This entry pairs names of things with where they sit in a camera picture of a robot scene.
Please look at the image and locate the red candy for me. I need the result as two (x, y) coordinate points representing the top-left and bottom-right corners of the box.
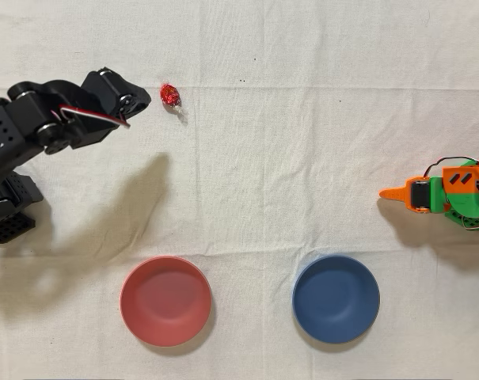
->
(158, 82), (184, 116)

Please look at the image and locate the blue bowl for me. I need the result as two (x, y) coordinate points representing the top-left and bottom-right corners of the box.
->
(291, 254), (382, 344)

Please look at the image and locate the red bowl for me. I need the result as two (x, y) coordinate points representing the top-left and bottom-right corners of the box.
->
(119, 255), (213, 348)

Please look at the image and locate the white tablecloth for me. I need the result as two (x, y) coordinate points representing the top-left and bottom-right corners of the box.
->
(0, 0), (479, 380)

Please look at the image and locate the red white gripper servo cable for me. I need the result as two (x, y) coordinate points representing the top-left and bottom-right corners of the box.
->
(51, 104), (131, 128)

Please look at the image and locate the orange arm servo cable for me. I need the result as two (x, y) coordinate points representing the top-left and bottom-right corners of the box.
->
(423, 156), (479, 179)

